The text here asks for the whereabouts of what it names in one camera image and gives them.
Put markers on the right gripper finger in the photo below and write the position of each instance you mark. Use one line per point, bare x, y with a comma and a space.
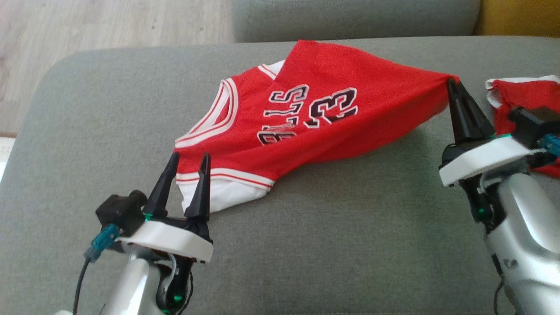
474, 122
458, 120

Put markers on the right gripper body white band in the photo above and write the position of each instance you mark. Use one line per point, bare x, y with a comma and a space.
481, 157

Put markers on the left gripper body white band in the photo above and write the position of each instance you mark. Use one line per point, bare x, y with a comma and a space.
170, 238

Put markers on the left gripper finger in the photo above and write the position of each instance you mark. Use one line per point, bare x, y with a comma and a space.
200, 192
161, 192

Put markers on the red shorts white waistband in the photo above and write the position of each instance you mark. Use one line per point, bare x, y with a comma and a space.
529, 94

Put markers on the red basketball jersey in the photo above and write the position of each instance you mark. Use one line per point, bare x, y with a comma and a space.
350, 87

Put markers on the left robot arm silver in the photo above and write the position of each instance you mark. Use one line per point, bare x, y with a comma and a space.
131, 288

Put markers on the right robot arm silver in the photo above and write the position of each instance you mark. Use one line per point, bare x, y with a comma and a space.
525, 232

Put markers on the grey ottoman cushion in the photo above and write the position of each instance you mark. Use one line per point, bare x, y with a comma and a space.
328, 240

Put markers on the white rug brown border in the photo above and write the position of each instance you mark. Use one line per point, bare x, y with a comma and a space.
5, 157

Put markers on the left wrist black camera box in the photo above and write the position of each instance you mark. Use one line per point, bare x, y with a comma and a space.
120, 210

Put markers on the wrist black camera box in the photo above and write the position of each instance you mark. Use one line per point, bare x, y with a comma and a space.
536, 122
120, 210

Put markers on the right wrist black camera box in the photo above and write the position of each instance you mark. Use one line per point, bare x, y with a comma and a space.
536, 122

